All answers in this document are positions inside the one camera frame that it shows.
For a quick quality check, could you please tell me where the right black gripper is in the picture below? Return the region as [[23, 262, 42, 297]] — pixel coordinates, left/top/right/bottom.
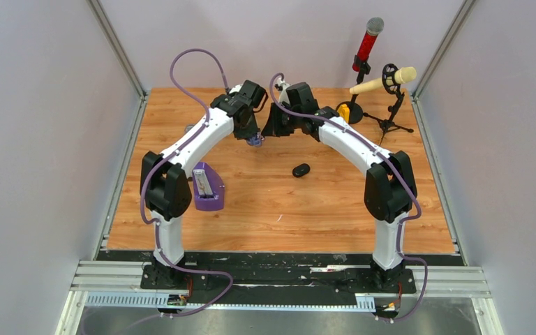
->
[[262, 103, 302, 137]]

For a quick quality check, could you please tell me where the black earbud charging case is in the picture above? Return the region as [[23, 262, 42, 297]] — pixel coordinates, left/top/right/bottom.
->
[[292, 163, 311, 178]]

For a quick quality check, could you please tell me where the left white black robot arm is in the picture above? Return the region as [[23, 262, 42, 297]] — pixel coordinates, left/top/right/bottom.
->
[[139, 80, 267, 288]]

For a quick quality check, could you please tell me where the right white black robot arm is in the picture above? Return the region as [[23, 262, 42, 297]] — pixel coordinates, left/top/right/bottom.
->
[[262, 75, 417, 292]]

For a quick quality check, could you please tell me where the clear glitter tube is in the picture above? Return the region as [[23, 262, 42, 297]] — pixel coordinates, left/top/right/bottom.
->
[[184, 124, 194, 133]]

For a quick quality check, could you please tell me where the colourful toy block pile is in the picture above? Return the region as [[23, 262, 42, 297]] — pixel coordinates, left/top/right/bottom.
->
[[336, 103, 351, 123]]

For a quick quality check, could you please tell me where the purple stapler box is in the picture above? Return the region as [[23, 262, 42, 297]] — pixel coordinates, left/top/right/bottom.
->
[[192, 162, 225, 211]]

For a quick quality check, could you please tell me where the black tripod mic stand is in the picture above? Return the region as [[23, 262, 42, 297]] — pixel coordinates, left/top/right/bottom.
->
[[363, 64, 414, 145]]

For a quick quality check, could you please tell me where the cream microphone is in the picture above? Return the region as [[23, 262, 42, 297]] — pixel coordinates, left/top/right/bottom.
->
[[349, 66, 417, 95]]

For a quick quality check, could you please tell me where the red microphone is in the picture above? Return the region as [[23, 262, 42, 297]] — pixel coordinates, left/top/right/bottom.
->
[[352, 17, 385, 72]]

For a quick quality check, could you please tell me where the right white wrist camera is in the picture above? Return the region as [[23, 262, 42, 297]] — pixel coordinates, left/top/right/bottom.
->
[[275, 77, 290, 104]]

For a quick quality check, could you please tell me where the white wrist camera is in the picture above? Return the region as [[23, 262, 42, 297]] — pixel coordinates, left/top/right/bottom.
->
[[275, 77, 290, 104], [228, 84, 242, 94]]

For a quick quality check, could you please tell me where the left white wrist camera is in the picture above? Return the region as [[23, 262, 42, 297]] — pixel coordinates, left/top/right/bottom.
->
[[228, 84, 242, 94]]

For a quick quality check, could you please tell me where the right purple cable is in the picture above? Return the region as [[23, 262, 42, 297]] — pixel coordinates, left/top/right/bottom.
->
[[269, 72, 429, 323]]

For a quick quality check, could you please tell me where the purple cable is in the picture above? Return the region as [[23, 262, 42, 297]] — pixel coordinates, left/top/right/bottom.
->
[[269, 72, 429, 323], [139, 48, 235, 335]]

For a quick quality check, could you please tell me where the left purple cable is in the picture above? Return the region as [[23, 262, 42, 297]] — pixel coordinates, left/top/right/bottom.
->
[[139, 48, 235, 335]]

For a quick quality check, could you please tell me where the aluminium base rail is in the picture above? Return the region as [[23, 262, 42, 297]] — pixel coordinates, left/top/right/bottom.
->
[[56, 250, 503, 334]]

